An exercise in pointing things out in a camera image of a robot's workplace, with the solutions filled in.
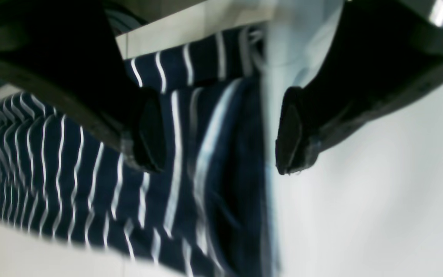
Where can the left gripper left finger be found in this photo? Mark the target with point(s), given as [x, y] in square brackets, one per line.
[65, 53]

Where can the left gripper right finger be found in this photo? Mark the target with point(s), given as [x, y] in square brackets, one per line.
[385, 55]

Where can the navy white striped T-shirt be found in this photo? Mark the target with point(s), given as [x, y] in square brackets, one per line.
[192, 199]

